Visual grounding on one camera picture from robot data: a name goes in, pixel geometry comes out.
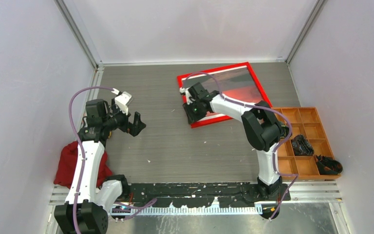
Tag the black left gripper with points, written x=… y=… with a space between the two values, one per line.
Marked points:
x=134 y=128

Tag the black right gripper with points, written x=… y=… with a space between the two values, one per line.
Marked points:
x=192 y=118

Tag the red picture frame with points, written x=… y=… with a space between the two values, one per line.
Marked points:
x=238 y=81

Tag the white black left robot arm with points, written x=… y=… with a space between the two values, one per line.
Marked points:
x=87 y=206

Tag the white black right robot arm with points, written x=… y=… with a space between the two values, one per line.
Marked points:
x=262 y=128

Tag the red cloth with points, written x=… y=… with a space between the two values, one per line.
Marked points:
x=67 y=164

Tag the orange compartment tray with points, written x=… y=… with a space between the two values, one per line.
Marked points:
x=322 y=165

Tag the dark rolled tie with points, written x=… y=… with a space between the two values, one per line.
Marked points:
x=301 y=146

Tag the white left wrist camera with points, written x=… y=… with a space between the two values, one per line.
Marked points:
x=122 y=101

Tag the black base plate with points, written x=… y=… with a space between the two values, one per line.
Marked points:
x=198 y=195

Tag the white slotted cable duct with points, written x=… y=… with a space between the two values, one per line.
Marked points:
x=211 y=210

